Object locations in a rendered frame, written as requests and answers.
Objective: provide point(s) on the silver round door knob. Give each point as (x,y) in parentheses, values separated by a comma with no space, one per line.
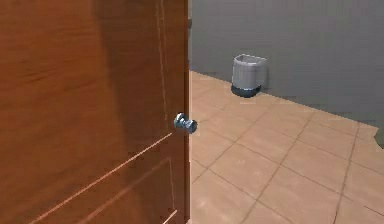
(185,122)

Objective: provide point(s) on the grey waste bin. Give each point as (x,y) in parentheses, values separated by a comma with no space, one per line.
(248,75)

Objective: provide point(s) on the brown wooden room door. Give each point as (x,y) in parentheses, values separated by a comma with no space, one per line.
(83,110)

